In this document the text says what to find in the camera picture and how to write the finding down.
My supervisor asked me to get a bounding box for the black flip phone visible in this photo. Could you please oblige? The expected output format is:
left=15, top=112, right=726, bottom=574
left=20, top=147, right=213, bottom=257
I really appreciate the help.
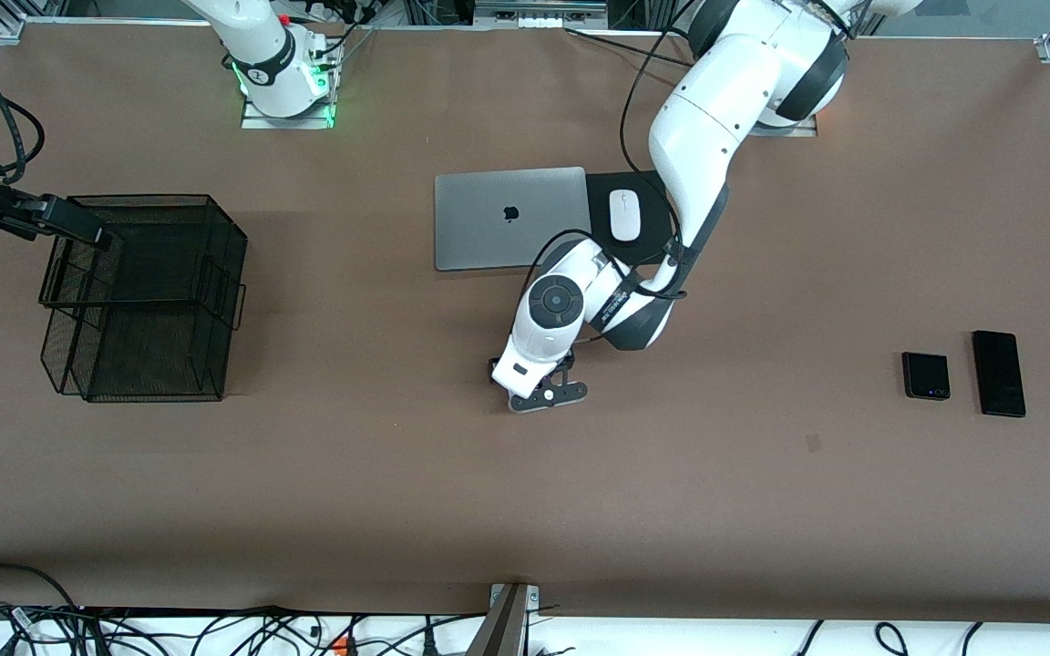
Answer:
left=901, top=352, right=951, bottom=401

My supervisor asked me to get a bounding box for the black slab smartphone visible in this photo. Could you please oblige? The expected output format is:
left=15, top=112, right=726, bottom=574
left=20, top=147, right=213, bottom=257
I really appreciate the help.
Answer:
left=973, top=331, right=1027, bottom=418

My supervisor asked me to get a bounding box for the black mouse pad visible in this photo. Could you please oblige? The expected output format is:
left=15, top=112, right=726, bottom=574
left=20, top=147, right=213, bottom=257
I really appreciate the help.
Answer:
left=585, top=169, right=677, bottom=269

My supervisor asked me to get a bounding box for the grey closed laptop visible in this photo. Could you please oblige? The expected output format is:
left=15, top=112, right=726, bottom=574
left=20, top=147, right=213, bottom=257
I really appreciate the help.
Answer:
left=434, top=167, right=595, bottom=272

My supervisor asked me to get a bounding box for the white computer mouse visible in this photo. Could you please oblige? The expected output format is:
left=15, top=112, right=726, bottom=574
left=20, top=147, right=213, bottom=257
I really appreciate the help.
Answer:
left=609, top=189, right=642, bottom=242

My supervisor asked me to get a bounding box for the black wire mesh tray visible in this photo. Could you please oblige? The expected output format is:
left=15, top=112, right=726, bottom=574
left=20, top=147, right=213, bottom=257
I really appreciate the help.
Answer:
left=38, top=193, right=248, bottom=404

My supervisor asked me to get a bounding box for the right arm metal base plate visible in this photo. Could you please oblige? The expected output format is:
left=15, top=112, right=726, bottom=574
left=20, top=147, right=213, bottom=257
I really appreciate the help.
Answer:
left=241, top=96, right=336, bottom=130

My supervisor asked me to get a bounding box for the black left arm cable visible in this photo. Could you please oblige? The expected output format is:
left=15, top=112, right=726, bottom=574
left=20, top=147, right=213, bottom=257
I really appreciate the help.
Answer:
left=525, top=0, right=692, bottom=302

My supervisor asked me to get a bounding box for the grey metal camera post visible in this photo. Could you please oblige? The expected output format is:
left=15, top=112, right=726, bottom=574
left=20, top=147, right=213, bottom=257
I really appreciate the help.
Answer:
left=466, top=583, right=541, bottom=656

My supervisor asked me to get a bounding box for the black table cable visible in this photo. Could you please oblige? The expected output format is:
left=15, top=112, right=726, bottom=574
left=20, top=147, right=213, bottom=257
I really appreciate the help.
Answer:
left=564, top=26, right=699, bottom=69

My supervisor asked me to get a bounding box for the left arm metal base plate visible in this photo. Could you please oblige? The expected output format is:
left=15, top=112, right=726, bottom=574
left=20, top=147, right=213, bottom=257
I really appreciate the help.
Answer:
left=748, top=117, right=819, bottom=138

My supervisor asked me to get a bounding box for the black looped floor cable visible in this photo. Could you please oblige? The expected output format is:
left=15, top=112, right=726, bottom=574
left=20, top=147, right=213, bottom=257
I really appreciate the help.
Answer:
left=0, top=563, right=79, bottom=610

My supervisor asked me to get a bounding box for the black cable tangle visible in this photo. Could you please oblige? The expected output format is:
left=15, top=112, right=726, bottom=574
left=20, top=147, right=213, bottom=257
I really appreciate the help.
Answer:
left=0, top=601, right=489, bottom=656

